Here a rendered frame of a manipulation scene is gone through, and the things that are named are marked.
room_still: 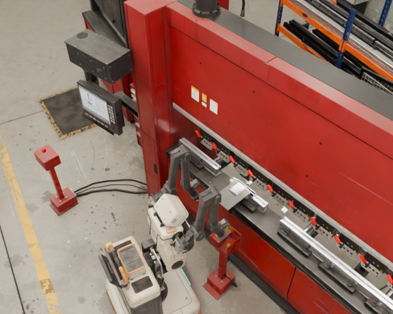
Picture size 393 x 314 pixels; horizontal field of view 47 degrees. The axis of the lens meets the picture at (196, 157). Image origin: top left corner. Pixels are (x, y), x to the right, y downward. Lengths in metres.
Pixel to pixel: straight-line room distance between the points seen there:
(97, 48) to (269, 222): 1.94
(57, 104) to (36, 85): 0.59
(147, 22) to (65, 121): 2.95
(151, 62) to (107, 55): 0.34
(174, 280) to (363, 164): 2.07
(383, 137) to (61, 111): 4.51
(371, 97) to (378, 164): 0.37
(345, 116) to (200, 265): 2.41
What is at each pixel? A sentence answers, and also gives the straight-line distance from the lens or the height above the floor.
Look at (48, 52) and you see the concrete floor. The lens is 7.40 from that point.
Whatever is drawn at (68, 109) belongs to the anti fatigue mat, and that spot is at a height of 0.01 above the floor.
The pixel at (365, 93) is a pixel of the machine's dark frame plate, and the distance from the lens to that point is 2.70.
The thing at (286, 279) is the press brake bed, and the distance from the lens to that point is 3.89.
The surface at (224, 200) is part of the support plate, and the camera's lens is 3.65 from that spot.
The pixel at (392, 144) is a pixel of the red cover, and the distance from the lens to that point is 2.53.
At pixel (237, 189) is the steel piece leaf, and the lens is 3.73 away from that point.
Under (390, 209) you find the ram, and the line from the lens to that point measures 2.82.
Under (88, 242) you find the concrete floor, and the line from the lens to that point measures 4.73.
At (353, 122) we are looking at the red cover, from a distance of 2.58.
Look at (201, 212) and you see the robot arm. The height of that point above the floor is 1.48.
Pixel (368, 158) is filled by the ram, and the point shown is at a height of 2.05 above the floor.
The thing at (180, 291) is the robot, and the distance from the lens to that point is 4.03.
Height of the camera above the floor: 3.88
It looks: 47 degrees down
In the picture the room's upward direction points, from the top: straight up
